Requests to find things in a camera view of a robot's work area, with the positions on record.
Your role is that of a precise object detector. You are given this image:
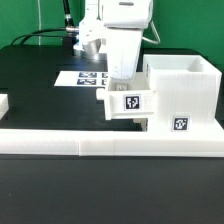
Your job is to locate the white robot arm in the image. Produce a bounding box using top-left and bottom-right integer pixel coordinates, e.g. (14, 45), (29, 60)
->
(73, 0), (160, 83)

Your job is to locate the white cord on wall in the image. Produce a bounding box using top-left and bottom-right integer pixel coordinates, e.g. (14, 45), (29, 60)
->
(37, 0), (44, 46)

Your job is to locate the white front drawer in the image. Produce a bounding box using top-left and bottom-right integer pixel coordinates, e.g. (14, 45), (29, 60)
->
(133, 118), (148, 131)

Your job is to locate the white L-shaped border fence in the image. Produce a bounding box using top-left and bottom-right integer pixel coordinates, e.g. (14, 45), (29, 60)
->
(0, 90), (224, 157)

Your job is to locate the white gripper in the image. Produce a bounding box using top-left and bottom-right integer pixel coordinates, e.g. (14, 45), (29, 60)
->
(106, 28), (143, 81)

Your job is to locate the black cable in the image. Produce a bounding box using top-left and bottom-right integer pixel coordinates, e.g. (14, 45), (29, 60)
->
(11, 0), (81, 47)

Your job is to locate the black connector box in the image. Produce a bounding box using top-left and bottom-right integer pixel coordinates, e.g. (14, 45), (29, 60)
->
(62, 36), (78, 50)

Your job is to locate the white drawer cabinet box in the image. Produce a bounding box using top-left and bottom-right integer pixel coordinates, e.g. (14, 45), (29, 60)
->
(143, 54), (222, 131)

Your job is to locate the fiducial marker sheet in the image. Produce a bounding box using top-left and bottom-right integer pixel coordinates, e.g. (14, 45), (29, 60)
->
(54, 71), (108, 87)

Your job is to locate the white drawer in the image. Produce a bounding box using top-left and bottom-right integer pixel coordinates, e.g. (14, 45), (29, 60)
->
(133, 118), (148, 131)
(96, 72), (157, 120)

